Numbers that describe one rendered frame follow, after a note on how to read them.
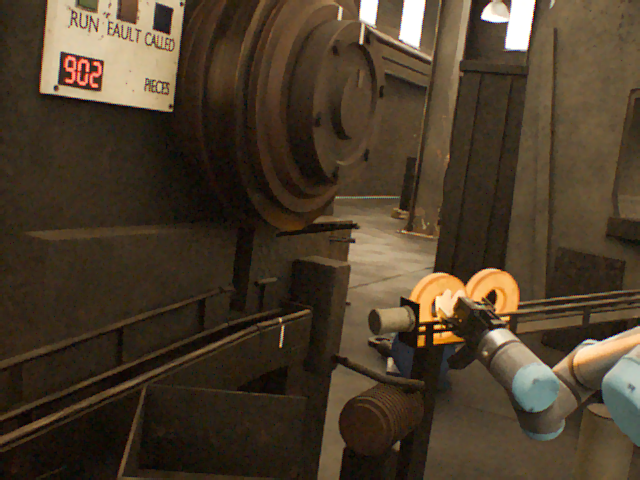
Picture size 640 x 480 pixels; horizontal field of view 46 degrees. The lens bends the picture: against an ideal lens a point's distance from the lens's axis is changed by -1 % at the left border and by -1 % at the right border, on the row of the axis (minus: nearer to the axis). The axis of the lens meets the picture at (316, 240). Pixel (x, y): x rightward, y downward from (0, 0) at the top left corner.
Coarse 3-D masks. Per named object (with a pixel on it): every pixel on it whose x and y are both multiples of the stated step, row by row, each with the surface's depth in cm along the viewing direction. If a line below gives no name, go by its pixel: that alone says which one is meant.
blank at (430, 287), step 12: (432, 276) 175; (444, 276) 175; (420, 288) 173; (432, 288) 174; (444, 288) 175; (456, 288) 177; (420, 300) 173; (432, 300) 174; (420, 312) 173; (444, 336) 178
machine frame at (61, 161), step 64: (0, 0) 102; (192, 0) 126; (0, 64) 103; (0, 128) 103; (64, 128) 106; (128, 128) 118; (0, 192) 104; (64, 192) 108; (128, 192) 120; (192, 192) 135; (0, 256) 105; (64, 256) 103; (128, 256) 114; (192, 256) 129; (256, 256) 147; (320, 256) 172; (0, 320) 105; (64, 320) 105; (192, 320) 132; (256, 320) 152; (0, 384) 106; (64, 384) 107; (256, 384) 156; (320, 384) 184; (320, 448) 191
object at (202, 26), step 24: (216, 0) 126; (192, 24) 124; (216, 24) 118; (192, 48) 123; (192, 72) 122; (192, 96) 123; (192, 120) 124; (192, 144) 126; (192, 168) 131; (216, 192) 127; (240, 216) 134
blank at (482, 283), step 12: (480, 276) 181; (492, 276) 181; (504, 276) 183; (468, 288) 181; (480, 288) 180; (492, 288) 182; (504, 288) 183; (516, 288) 185; (480, 300) 181; (504, 300) 185; (516, 300) 186
